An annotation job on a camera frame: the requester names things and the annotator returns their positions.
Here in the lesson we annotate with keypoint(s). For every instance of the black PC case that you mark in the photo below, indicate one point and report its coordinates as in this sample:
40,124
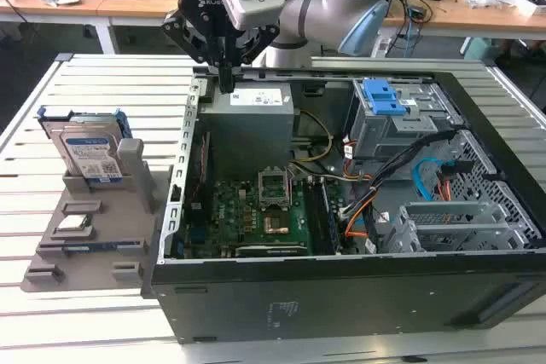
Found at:
341,296

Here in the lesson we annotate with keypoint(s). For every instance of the grey power supply unit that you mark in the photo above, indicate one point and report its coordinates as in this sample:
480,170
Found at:
247,134

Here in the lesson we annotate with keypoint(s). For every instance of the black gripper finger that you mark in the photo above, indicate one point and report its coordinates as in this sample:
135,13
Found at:
262,40
183,25

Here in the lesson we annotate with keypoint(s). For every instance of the RAM stick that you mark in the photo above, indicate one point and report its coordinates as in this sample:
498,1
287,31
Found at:
330,219
91,247

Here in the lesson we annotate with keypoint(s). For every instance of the grey parts rack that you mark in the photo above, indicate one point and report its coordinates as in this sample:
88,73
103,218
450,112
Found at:
111,219

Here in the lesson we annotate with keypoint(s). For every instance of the white power strip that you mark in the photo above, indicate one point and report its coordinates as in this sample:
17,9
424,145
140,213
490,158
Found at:
379,46

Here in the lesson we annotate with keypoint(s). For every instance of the grey metal drive cage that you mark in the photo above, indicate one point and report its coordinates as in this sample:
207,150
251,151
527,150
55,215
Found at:
384,134

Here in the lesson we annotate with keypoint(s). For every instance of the bare disk with blue label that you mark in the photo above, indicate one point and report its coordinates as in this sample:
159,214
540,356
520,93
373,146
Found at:
91,153

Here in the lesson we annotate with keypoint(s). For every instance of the CPU socket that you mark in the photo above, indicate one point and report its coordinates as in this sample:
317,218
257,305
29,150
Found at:
275,225

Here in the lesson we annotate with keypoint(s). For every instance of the blue plastic bay latch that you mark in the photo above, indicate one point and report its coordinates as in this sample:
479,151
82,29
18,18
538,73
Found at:
381,97

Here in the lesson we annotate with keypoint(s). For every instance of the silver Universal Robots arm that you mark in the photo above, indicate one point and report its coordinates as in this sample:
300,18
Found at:
324,10

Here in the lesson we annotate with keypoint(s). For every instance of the black case fan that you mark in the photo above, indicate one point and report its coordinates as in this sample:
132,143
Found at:
200,168

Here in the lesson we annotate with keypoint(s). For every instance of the black graphics card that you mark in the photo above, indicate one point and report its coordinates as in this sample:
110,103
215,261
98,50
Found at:
271,249

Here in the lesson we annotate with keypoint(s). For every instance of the silver CPU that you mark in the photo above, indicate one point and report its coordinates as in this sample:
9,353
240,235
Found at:
70,223

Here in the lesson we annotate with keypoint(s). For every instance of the green motherboard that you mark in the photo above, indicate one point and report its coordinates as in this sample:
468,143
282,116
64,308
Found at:
239,210

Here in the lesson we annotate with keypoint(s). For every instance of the grey metal disk bay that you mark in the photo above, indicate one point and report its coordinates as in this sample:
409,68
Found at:
448,227

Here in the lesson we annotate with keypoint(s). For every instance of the black RAM slot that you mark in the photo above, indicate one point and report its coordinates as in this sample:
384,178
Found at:
313,215

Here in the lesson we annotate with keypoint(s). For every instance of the wooden desk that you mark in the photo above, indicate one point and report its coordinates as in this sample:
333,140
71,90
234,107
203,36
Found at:
42,14
448,14

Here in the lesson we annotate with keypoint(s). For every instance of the pale teal bin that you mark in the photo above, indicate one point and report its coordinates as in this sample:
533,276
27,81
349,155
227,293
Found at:
478,48

